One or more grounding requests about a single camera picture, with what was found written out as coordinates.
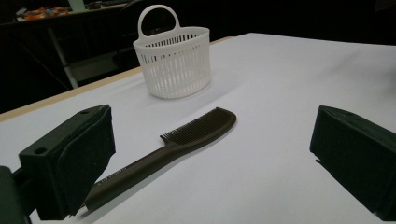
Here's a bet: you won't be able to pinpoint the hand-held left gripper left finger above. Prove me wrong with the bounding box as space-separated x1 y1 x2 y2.
18 104 117 221

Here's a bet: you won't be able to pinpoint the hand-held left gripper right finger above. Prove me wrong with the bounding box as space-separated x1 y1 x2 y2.
309 105 396 222

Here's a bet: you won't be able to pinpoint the dark brown handled comb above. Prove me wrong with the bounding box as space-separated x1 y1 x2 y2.
83 106 237 215

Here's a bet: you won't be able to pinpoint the white slotted plastic basket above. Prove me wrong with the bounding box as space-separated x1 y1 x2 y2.
133 4 212 100

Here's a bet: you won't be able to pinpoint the white table mat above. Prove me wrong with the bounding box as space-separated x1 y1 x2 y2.
0 32 396 224

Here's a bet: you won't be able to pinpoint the white-legged background desk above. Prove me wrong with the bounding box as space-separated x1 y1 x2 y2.
0 2 141 91

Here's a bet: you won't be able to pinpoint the black chair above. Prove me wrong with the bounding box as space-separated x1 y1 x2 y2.
113 0 150 71

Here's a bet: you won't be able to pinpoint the orange packets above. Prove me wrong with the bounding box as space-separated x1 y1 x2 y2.
22 7 70 21

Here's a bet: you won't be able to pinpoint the pale box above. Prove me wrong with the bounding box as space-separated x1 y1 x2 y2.
67 0 87 13

